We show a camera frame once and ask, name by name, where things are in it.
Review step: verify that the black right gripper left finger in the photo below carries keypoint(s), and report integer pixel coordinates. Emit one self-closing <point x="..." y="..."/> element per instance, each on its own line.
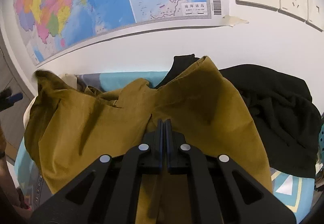
<point x="107" y="191"/>

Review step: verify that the olive brown jacket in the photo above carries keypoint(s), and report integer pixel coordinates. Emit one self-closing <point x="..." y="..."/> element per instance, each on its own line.
<point x="69" y="129"/>

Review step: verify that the black garment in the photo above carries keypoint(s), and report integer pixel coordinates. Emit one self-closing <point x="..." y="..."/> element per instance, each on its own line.
<point x="261" y="118"/>

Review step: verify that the white wall switch right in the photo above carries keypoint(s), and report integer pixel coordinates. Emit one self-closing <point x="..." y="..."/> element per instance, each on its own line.
<point x="315" y="14"/>

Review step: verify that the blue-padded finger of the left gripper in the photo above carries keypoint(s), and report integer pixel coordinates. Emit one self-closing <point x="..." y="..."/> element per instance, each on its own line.
<point x="14" y="98"/>

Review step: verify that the cream pillow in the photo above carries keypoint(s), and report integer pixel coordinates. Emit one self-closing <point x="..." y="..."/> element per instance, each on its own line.
<point x="69" y="79"/>

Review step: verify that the teal grey patterned bed sheet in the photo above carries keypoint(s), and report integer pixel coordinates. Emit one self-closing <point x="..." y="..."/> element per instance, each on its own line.
<point x="297" y="193"/>

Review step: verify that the teal perforated plastic basket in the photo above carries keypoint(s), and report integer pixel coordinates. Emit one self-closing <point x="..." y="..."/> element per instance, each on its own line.
<point x="319" y="163"/>

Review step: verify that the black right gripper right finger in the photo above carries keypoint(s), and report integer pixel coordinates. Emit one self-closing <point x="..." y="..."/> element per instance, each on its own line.
<point x="220" y="190"/>

